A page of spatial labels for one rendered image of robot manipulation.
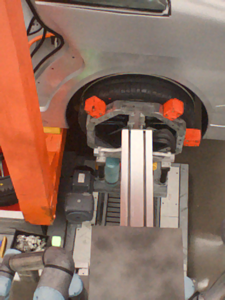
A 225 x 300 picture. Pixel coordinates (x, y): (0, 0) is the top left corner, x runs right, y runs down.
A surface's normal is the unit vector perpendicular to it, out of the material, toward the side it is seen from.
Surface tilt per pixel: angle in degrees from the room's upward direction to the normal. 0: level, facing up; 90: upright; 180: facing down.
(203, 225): 0
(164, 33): 81
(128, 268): 0
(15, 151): 90
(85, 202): 0
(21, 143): 90
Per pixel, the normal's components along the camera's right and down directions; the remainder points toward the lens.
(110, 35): -0.08, 0.76
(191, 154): 0.01, -0.51
